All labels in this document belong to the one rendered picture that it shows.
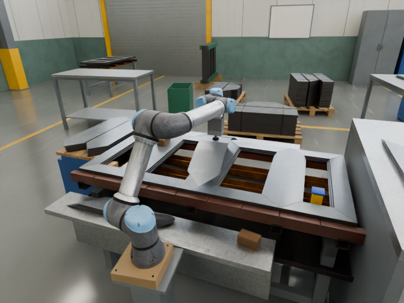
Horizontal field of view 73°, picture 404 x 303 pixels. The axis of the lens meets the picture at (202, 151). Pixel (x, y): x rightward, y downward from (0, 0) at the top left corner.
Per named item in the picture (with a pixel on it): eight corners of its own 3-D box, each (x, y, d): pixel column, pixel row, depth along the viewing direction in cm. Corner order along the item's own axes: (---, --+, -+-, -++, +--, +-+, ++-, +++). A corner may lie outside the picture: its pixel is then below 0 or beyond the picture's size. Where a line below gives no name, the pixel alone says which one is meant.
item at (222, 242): (70, 195, 179) (70, 191, 177) (275, 244, 136) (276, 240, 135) (45, 213, 162) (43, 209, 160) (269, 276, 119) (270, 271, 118)
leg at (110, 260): (111, 261, 211) (96, 186, 183) (118, 264, 209) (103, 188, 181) (106, 267, 206) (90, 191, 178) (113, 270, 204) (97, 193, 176)
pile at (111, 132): (119, 120, 275) (118, 114, 272) (154, 124, 262) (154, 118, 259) (55, 151, 207) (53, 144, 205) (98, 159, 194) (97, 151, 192)
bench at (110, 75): (64, 129, 486) (50, 74, 446) (88, 117, 547) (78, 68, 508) (141, 136, 451) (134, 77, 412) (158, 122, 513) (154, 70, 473)
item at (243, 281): (81, 237, 193) (70, 195, 179) (269, 294, 151) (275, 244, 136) (77, 241, 190) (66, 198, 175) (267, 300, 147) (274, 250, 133)
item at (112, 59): (83, 96, 719) (76, 62, 683) (116, 83, 865) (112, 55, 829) (112, 97, 700) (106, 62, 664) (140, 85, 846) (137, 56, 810)
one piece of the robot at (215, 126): (226, 109, 164) (225, 134, 171) (211, 107, 167) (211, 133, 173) (222, 113, 155) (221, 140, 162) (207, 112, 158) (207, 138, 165)
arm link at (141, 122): (116, 235, 112) (157, 107, 114) (96, 221, 121) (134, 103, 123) (139, 234, 122) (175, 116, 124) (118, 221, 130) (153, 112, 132)
